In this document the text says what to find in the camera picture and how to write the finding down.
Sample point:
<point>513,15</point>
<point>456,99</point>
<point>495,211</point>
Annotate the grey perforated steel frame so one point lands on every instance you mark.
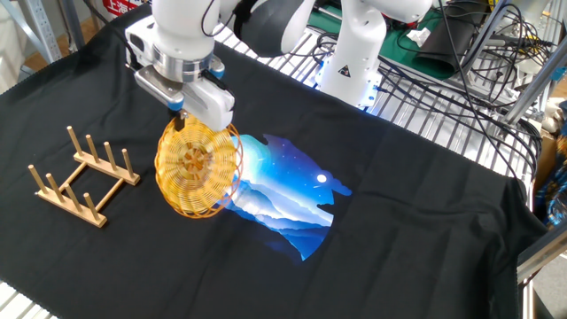
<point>44,31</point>

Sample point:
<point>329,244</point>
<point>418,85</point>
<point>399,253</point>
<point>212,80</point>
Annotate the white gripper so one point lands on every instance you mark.
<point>208,104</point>

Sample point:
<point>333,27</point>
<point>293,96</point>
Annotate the red sign with white text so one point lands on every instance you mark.
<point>119,6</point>

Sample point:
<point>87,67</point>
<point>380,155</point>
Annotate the dark steel post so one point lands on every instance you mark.
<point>73,22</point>

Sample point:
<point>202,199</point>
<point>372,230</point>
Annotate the aluminium frame rail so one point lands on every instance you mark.
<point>540,257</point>

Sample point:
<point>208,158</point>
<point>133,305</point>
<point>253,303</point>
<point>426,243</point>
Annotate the brown cardboard box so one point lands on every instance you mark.
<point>547,155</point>

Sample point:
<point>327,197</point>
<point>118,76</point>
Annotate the white crumpled paper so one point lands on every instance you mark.
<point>418,36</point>

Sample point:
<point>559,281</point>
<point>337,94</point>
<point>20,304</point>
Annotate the silver gripper-mounted camera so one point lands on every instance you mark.
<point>157,86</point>

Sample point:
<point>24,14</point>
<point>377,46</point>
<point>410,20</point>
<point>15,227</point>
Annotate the slanted aluminium extrusion post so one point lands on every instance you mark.
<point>536,84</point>

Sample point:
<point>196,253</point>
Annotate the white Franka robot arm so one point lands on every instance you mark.
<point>354,53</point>

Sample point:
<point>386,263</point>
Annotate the black cloth with blue print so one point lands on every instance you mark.
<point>133,274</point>

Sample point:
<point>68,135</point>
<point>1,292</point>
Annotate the blue patterned bag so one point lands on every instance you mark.
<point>558,199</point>

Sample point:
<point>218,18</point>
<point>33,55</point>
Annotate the black rolled pouch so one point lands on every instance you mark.
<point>443,49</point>

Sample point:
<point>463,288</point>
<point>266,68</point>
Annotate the orange woven basket dish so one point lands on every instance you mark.
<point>195,177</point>

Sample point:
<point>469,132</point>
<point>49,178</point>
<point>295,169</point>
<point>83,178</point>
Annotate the green mat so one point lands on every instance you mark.
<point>398,55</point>

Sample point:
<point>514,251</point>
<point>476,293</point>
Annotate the wooden peg dish rack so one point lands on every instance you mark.
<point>71,206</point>

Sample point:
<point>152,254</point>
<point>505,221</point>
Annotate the white rounded object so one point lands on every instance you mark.
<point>553,119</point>

